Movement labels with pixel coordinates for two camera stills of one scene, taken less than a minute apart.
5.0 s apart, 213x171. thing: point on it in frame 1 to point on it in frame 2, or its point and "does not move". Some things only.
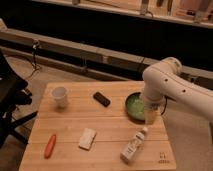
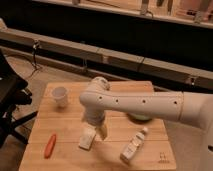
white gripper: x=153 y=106 to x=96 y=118
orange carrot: x=50 y=146 does not move
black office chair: x=14 y=93 does not move
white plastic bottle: x=131 y=148 does not move
